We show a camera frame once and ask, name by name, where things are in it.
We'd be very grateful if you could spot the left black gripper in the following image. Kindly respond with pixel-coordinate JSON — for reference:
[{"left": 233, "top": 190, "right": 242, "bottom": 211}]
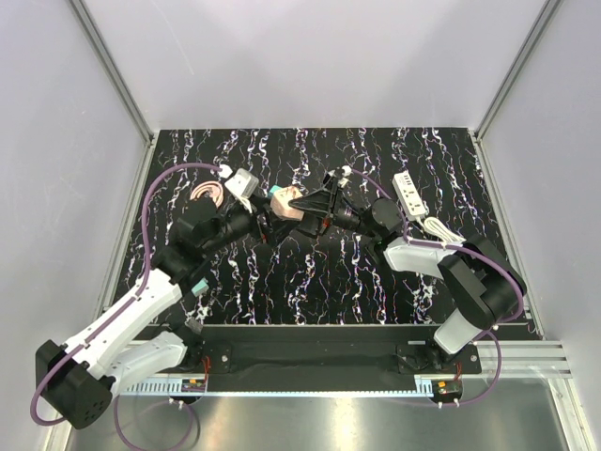
[{"left": 202, "top": 194, "right": 299, "bottom": 257}]

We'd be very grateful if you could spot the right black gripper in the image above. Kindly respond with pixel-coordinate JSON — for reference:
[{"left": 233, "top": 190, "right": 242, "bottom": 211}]
[{"left": 289, "top": 177, "right": 378, "bottom": 241}]

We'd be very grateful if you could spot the pink cube socket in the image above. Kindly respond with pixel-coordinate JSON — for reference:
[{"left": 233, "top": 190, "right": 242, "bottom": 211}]
[{"left": 270, "top": 185, "right": 304, "bottom": 221}]

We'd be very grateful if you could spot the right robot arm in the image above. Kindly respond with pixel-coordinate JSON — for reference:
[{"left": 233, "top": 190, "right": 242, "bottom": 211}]
[{"left": 285, "top": 166, "right": 526, "bottom": 373}]

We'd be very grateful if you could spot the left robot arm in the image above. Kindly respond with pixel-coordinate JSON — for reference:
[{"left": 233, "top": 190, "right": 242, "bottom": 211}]
[{"left": 30, "top": 196, "right": 297, "bottom": 429}]

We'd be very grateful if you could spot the teal plug adapter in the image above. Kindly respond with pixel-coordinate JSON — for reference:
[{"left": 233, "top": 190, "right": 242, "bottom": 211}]
[{"left": 268, "top": 185, "right": 282, "bottom": 198}]

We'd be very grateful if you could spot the mint plug adapter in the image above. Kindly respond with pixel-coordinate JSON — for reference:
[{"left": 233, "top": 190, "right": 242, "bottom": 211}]
[{"left": 191, "top": 278, "right": 208, "bottom": 297}]

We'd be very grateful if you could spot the white power strip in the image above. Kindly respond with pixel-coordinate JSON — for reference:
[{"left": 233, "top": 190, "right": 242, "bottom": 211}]
[{"left": 393, "top": 171, "right": 427, "bottom": 222}]

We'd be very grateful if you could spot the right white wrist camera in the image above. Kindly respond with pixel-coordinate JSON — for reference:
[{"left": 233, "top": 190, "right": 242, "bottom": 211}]
[{"left": 329, "top": 165, "right": 352, "bottom": 188}]

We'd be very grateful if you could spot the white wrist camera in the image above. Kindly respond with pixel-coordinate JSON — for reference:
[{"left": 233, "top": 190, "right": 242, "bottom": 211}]
[
  {"left": 224, "top": 168, "right": 259, "bottom": 212},
  {"left": 329, "top": 165, "right": 352, "bottom": 188}
]

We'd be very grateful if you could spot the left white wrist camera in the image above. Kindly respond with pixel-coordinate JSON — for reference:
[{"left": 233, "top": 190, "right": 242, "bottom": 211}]
[{"left": 224, "top": 168, "right": 259, "bottom": 212}]

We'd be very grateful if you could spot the pink coiled cable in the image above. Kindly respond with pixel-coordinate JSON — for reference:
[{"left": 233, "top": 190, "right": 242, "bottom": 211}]
[{"left": 191, "top": 179, "right": 226, "bottom": 208}]

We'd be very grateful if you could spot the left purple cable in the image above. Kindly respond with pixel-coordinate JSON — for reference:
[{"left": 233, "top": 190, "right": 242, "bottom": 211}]
[{"left": 28, "top": 163, "right": 226, "bottom": 447}]

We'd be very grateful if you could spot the purple cable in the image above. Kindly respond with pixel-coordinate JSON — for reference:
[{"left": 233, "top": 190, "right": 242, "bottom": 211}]
[
  {"left": 349, "top": 168, "right": 530, "bottom": 405},
  {"left": 28, "top": 163, "right": 226, "bottom": 447}
]

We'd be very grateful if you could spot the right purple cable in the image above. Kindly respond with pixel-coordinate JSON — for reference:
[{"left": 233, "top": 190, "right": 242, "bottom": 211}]
[{"left": 349, "top": 168, "right": 530, "bottom": 405}]

